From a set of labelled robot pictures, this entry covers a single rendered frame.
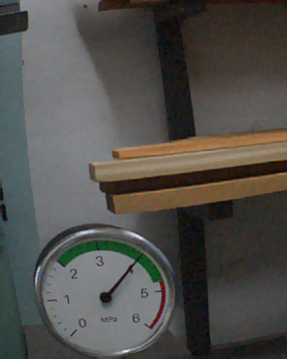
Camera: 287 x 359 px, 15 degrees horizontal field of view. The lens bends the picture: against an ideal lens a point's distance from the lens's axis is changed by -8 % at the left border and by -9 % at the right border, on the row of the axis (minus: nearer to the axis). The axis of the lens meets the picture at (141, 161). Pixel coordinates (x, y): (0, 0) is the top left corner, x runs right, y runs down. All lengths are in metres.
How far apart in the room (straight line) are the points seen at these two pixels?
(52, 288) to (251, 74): 2.66
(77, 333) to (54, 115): 2.55
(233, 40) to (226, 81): 0.13
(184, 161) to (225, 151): 0.10
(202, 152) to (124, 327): 2.12
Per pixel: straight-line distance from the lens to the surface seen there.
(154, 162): 2.55
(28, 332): 0.59
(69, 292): 0.47
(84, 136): 3.02
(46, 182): 3.01
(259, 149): 2.60
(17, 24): 0.74
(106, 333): 0.47
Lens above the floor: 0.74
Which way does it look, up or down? 3 degrees down
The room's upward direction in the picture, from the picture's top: 6 degrees counter-clockwise
